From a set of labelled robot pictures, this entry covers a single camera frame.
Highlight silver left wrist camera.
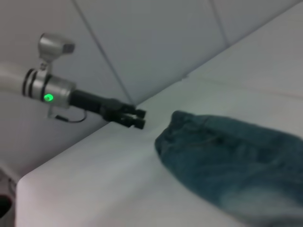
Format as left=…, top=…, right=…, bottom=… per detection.
left=38, top=33, right=76, bottom=70

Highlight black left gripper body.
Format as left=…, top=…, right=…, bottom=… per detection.
left=70, top=89, right=125, bottom=122

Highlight blue denim shorts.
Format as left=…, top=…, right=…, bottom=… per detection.
left=154, top=110, right=303, bottom=227

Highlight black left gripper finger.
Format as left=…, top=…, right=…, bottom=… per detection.
left=119, top=113, right=146, bottom=130
left=122, top=104, right=147, bottom=119

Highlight thin black camera cable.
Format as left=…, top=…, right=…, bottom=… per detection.
left=55, top=109, right=87, bottom=124

